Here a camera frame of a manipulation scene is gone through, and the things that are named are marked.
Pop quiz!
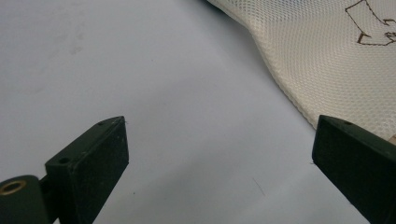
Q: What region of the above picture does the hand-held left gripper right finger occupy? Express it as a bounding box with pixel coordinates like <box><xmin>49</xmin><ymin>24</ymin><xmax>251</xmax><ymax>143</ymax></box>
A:
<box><xmin>311</xmin><ymin>114</ymin><xmax>396</xmax><ymax>224</ymax></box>

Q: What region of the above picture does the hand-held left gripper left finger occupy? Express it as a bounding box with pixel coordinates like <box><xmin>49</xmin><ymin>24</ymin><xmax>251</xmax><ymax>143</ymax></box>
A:
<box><xmin>45</xmin><ymin>116</ymin><xmax>130</xmax><ymax>224</ymax></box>

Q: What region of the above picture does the cream mesh laundry bag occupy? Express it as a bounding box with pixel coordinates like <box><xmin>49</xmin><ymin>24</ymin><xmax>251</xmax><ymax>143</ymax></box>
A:
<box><xmin>206</xmin><ymin>0</ymin><xmax>396</xmax><ymax>144</ymax></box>

